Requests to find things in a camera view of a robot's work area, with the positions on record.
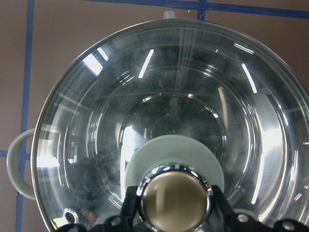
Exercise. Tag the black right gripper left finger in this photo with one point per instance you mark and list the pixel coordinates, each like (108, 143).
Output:
(124, 221)

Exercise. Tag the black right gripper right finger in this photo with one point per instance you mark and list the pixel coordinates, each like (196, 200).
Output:
(234, 220)

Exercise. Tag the glass pot lid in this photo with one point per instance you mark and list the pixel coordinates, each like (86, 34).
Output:
(169, 94)

